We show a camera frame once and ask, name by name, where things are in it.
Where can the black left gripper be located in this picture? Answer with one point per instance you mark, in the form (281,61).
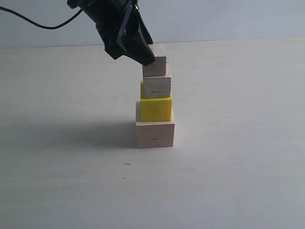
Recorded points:
(121,29)

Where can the small wooden cube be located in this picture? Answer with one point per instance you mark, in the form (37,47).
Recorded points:
(158,67)

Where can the medium wooden cube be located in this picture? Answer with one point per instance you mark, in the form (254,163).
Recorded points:
(158,86)

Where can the yellow cube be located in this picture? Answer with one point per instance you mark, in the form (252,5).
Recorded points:
(155,109)

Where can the large wooden cube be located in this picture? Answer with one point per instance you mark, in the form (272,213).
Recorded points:
(153,134)

